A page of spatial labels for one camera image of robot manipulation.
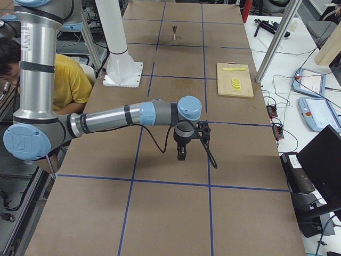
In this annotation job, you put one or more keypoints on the steel jigger shaker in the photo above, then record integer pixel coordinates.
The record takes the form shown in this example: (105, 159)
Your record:
(174, 28)

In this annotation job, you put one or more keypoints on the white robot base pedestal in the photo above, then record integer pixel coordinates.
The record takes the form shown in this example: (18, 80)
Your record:
(121, 69)

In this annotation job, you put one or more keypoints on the wooden board leaning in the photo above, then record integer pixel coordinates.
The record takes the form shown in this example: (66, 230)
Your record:
(330, 49)

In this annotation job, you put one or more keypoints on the teach pendant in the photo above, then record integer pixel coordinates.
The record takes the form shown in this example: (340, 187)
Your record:
(318, 113)
(308, 82)

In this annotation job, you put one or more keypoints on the bamboo cutting board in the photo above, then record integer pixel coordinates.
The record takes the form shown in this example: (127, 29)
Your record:
(224, 84)

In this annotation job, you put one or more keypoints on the near teach pendant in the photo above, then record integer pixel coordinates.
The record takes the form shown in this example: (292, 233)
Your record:
(318, 113)

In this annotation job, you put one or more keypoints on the grey office chair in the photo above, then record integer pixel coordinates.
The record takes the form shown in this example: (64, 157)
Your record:
(321, 29)

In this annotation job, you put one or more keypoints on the person in yellow shirt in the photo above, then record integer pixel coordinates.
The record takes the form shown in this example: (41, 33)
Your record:
(72, 89)

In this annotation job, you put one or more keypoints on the black monitor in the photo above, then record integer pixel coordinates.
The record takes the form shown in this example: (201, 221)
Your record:
(320, 159)

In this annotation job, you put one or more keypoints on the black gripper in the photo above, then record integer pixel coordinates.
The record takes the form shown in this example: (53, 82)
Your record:
(181, 140)

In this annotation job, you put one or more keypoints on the yellow plastic knife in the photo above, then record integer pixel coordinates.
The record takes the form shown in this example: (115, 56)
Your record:
(234, 69)

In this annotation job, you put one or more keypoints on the far teach pendant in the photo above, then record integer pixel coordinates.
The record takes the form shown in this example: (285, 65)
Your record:
(308, 82)

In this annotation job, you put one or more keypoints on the black tool on desk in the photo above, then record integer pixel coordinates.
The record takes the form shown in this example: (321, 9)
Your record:
(270, 27)

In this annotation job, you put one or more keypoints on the aluminium frame post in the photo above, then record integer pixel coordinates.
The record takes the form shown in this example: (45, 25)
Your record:
(279, 35)

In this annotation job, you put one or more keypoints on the black box with label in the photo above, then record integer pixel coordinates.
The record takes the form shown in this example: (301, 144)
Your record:
(296, 176)

